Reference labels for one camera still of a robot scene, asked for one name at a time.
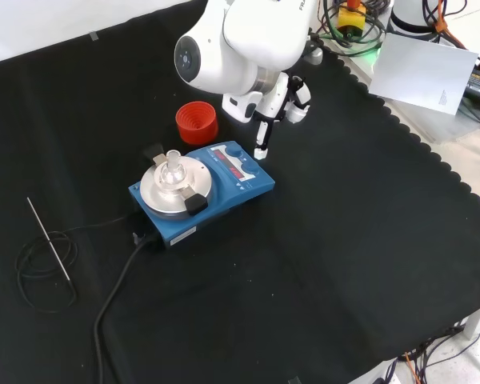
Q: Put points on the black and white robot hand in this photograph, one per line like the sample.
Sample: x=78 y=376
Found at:
x=272 y=100

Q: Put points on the heater with blue base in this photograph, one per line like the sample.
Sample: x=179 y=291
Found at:
x=260 y=184

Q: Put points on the red ribbed plastic cup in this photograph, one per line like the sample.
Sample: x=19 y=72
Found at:
x=208 y=128

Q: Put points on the yellow stop button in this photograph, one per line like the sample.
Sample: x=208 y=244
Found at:
x=350 y=20

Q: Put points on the clear glass round-bottom flask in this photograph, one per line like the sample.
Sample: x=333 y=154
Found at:
x=172 y=176

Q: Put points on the pale board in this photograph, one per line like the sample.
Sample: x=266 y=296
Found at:
x=420 y=72

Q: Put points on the black bench cloth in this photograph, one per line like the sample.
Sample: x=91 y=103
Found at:
x=304 y=260

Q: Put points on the clear tape piece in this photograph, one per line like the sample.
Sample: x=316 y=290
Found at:
x=294 y=380
x=93 y=36

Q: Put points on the thin metal probe rod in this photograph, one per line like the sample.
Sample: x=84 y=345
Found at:
x=48 y=238

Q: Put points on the white bench leg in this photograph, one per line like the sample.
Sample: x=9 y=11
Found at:
x=475 y=324

